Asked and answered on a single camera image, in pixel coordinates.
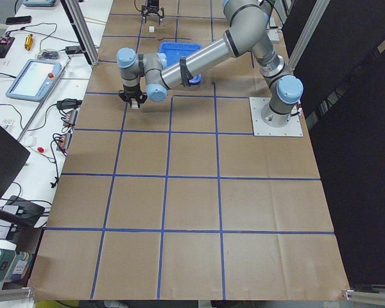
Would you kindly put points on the yellow cylindrical tool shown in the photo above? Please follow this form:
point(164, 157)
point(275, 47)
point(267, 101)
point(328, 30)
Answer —
point(28, 42)

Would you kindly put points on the black smartphone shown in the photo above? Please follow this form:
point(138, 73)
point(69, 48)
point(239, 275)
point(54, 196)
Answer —
point(18, 20)

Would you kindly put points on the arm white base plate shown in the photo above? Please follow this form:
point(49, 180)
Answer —
point(266, 123)
point(273, 34)

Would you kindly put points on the black monitor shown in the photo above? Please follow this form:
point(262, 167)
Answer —
point(13, 156)

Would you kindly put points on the black power adapter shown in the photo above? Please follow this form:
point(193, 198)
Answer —
point(73, 50)

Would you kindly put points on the teach pendant tablet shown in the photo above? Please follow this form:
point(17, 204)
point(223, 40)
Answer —
point(35, 80)

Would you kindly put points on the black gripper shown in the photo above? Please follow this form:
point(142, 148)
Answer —
point(131, 90)
point(152, 5)

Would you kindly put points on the aluminium frame post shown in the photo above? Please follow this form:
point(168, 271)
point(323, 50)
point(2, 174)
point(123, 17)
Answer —
point(77, 21)

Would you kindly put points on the blue plastic tray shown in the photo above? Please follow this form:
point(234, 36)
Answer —
point(173, 51)

